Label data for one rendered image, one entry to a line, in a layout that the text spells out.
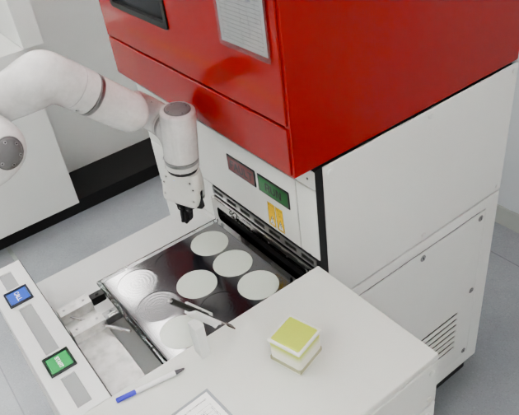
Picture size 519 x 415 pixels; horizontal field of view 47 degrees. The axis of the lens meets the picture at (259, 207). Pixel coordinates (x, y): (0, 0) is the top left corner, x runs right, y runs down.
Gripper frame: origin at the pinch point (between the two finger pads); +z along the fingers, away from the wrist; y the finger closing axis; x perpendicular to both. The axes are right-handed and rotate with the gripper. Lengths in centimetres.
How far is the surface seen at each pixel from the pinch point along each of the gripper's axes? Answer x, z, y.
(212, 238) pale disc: 1.8, 7.6, 6.4
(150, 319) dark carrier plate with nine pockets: -28.8, 7.5, 6.5
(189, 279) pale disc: -14.1, 7.3, 8.3
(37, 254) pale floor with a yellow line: 53, 117, -130
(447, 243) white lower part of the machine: 36, 15, 64
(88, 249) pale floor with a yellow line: 65, 114, -106
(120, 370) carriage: -42.4, 9.2, 7.5
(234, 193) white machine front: 9.9, -3.0, 8.9
